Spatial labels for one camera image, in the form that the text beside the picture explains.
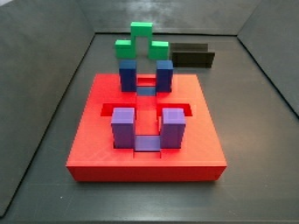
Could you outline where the red base board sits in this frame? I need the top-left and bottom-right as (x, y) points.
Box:
(66, 74), (227, 182)

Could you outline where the purple U block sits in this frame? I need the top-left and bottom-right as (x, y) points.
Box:
(110, 108), (185, 152)

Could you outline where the dark blue U block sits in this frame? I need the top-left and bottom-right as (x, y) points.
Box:
(118, 60), (173, 96)

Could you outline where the green arch block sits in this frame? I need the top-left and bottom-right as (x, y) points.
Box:
(114, 22), (169, 60)

